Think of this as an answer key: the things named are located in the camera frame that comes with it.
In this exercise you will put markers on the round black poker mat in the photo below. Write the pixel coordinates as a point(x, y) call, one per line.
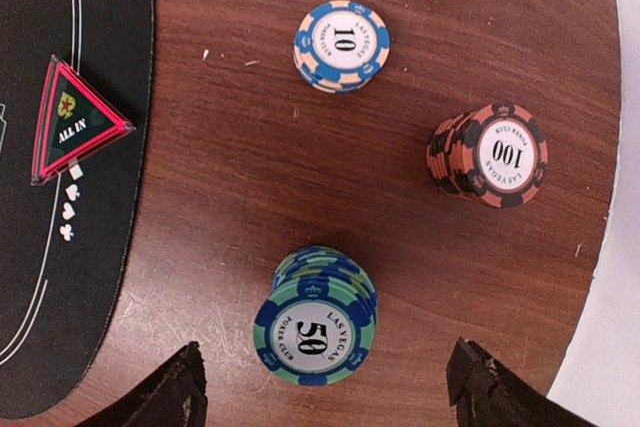
point(64, 244)

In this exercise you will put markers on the blue white 10 chip stack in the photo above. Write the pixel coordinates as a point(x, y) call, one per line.
point(340, 46)

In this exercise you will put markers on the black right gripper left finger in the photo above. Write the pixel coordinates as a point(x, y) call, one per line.
point(173, 395)

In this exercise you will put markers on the red triangular all-in marker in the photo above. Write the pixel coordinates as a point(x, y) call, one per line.
point(74, 121)

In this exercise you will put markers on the red black 100 chip stack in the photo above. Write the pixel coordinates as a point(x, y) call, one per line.
point(497, 155)

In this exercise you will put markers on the green blue 50 chip stack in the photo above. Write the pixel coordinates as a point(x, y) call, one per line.
point(318, 325)

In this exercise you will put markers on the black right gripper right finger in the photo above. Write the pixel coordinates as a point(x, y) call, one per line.
point(486, 393)

